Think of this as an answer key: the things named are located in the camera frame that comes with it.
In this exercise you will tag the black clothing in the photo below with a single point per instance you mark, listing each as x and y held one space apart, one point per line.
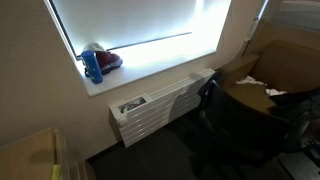
293 98

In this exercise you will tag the yellow item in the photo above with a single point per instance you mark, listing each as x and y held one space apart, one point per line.
56 172

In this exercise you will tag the grey striped pillow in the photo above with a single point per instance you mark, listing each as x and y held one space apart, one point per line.
298 13

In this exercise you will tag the white radiator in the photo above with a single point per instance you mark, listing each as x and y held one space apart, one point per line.
160 106

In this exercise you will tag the blue bottle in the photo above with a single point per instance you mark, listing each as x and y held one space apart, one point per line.
92 68

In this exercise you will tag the white window sill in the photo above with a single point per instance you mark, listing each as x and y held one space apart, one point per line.
146 66

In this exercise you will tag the white crumpled paper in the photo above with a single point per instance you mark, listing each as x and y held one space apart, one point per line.
250 81

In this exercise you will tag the crumpled white cloth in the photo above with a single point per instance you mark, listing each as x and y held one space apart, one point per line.
275 92

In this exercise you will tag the brown cardboard box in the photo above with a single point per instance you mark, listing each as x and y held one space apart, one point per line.
286 63

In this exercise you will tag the white radiator knob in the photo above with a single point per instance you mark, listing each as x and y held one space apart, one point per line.
122 121

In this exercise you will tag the colourful radiator sticker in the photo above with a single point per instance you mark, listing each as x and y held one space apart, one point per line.
132 104

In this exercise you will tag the black mesh office chair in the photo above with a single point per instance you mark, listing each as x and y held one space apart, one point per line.
240 126

